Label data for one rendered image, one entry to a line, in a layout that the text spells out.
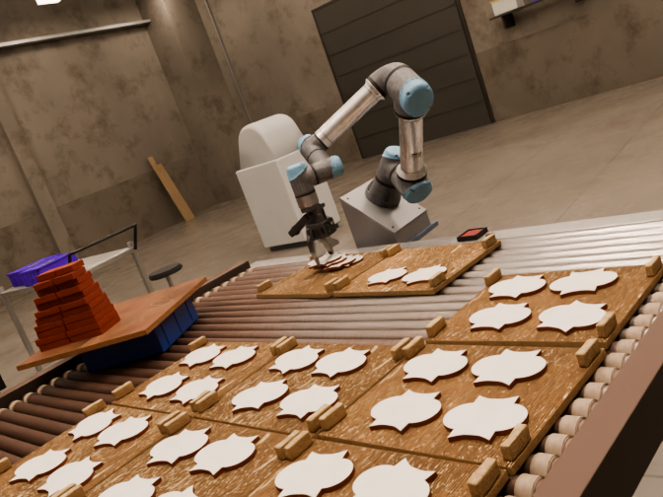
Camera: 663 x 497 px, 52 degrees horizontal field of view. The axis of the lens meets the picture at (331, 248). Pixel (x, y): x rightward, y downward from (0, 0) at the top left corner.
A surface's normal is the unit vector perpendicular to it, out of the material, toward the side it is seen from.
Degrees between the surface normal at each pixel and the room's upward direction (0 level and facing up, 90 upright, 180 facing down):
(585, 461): 0
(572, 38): 90
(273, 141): 80
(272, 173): 90
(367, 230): 90
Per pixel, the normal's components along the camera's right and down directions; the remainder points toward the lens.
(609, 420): -0.34, -0.92
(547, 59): -0.56, 0.37
